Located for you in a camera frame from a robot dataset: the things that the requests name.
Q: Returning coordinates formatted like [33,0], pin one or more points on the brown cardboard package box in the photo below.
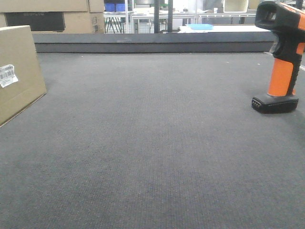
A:
[17,48]

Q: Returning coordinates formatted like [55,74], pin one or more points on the orange black barcode scanner gun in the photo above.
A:
[287,23]

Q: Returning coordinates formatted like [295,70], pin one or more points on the blue plastic tray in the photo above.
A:
[200,27]

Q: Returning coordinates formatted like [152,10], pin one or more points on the blue storage bins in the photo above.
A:
[114,7]

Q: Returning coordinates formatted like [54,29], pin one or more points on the white background workbench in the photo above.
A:
[223,28]

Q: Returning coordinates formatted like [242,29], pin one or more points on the large stacked cardboard boxes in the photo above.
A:
[54,16]

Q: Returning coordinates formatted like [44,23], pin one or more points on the white barcode label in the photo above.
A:
[7,75]

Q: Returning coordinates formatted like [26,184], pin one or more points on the black vertical post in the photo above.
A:
[156,16]

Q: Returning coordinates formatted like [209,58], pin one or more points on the dark raised table edge rail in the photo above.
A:
[249,41]

